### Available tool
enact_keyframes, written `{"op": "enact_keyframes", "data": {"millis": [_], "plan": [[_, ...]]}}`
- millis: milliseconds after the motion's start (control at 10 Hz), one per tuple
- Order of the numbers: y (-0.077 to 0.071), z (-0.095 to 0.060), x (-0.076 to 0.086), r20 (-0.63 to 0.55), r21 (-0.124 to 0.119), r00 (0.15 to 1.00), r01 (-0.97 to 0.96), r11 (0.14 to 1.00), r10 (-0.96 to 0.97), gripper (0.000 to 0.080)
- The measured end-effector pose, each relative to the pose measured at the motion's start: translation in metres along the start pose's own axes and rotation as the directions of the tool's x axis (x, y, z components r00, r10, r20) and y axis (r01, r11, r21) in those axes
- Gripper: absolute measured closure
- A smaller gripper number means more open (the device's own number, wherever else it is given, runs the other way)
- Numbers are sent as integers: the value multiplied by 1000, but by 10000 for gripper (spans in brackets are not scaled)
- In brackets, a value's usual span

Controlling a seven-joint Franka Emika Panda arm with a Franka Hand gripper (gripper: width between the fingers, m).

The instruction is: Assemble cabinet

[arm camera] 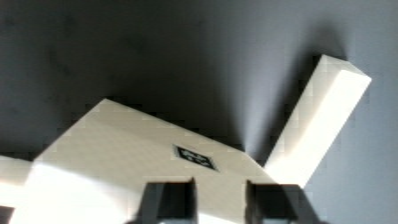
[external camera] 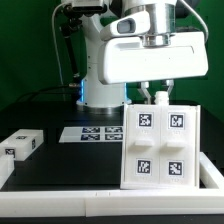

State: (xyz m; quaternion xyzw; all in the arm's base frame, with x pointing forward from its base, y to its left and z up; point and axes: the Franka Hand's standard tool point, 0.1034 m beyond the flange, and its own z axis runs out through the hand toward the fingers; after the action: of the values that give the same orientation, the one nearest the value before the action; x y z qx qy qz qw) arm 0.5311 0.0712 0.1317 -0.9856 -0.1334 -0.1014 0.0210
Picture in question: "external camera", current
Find white cable on robot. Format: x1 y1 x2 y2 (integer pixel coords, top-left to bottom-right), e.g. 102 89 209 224
51 1 73 88

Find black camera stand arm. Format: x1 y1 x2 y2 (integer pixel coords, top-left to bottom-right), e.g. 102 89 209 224
60 4 82 83

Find white door panel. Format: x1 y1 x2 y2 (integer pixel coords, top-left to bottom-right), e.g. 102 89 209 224
124 105 161 184
160 106 196 186

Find white obstacle fence frame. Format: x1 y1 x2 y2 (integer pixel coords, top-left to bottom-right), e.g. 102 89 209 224
0 154 224 217

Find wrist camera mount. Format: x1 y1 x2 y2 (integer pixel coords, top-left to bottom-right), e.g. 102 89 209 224
100 11 150 41

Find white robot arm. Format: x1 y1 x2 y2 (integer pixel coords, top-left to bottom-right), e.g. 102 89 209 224
61 0 209 114

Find white cabinet body box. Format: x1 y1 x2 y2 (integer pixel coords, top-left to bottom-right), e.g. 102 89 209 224
120 91 201 189

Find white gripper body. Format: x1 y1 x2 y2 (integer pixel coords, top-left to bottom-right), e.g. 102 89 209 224
98 32 208 84

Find white cabinet top block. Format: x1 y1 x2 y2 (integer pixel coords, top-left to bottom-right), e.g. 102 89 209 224
0 129 44 161

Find white marker base plate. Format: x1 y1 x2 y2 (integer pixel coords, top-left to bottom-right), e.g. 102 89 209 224
59 126 123 143

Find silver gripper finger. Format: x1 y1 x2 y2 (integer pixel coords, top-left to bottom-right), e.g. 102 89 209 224
138 82 151 104
162 79 174 97

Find black cable on table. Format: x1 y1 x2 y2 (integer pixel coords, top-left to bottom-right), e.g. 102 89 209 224
14 84 83 103

